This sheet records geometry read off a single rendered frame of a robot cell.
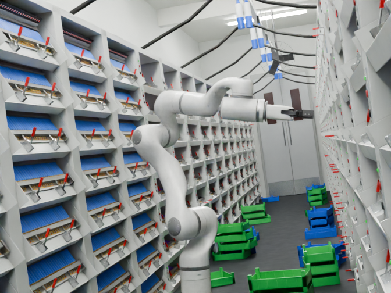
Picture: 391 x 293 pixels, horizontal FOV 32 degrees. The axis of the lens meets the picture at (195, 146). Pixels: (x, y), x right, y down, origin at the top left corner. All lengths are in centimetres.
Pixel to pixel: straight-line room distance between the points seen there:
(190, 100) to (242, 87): 24
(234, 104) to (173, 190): 45
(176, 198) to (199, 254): 23
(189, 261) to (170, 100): 63
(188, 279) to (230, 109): 69
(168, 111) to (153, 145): 15
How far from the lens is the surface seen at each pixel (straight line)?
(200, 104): 259
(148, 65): 514
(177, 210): 264
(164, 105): 271
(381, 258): 221
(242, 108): 249
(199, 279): 270
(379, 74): 148
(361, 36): 148
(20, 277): 246
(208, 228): 271
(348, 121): 287
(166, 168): 272
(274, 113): 247
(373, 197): 218
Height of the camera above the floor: 100
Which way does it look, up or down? level
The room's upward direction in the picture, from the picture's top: 8 degrees counter-clockwise
